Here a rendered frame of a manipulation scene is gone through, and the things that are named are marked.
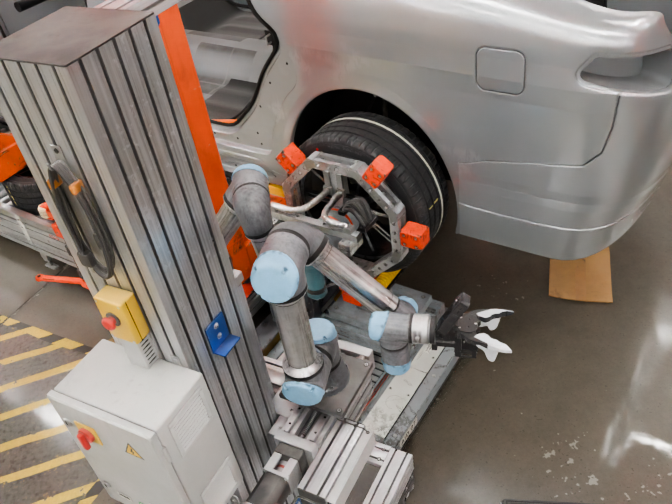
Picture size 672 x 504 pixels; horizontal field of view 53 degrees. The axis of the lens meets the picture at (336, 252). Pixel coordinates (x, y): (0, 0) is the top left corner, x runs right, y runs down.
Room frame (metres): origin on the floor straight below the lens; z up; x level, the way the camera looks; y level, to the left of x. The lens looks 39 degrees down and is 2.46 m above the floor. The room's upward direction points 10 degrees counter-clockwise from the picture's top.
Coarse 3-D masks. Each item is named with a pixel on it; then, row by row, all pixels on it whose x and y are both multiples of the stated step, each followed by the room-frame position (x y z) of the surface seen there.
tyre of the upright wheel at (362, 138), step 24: (336, 120) 2.43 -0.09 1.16; (360, 120) 2.36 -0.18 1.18; (384, 120) 2.34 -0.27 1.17; (312, 144) 2.32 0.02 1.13; (336, 144) 2.25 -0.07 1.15; (360, 144) 2.20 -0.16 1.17; (384, 144) 2.20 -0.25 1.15; (408, 144) 2.23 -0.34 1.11; (408, 168) 2.13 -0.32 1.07; (432, 168) 2.20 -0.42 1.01; (408, 192) 2.06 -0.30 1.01; (432, 192) 2.12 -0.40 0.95; (408, 216) 2.07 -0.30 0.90; (432, 216) 2.08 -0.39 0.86; (408, 264) 2.08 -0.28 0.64
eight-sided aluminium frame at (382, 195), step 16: (304, 160) 2.26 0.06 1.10; (320, 160) 2.21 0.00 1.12; (336, 160) 2.21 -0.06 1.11; (352, 160) 2.17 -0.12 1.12; (352, 176) 2.11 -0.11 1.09; (288, 192) 2.32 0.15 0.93; (368, 192) 2.07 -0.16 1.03; (384, 192) 2.09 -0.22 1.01; (384, 208) 2.03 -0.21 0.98; (400, 208) 2.03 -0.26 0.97; (400, 224) 2.01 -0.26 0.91; (384, 256) 2.11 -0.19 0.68; (400, 256) 2.00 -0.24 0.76; (368, 272) 2.10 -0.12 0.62
